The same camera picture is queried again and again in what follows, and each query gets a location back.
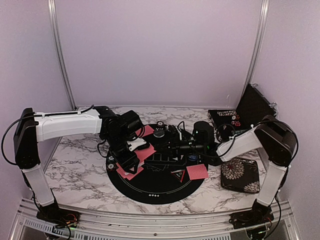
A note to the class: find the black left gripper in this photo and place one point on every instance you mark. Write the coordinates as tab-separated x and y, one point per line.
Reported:
128	162

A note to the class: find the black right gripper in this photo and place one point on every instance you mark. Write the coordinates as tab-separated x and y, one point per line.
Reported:
177	145

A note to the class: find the blue small blind button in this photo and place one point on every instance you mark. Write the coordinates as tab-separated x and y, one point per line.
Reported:
192	158

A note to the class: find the red playing card deck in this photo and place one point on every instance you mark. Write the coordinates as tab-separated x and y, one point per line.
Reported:
129	162

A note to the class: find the black dealer button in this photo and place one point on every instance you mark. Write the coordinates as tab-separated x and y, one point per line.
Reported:
159	133

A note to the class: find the red triangle all-in marker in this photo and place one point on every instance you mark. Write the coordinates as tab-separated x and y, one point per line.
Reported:
179	174

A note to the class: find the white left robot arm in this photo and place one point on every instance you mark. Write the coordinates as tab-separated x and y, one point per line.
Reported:
38	133

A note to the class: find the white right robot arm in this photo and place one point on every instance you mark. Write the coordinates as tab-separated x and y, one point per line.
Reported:
274	138

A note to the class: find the floral patterned pouch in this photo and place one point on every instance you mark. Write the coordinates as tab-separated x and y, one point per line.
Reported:
240	175

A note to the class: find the black poker chip case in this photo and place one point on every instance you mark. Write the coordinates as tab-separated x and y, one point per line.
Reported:
252	108

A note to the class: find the round black poker mat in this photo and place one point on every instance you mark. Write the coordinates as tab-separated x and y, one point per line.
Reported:
154	184

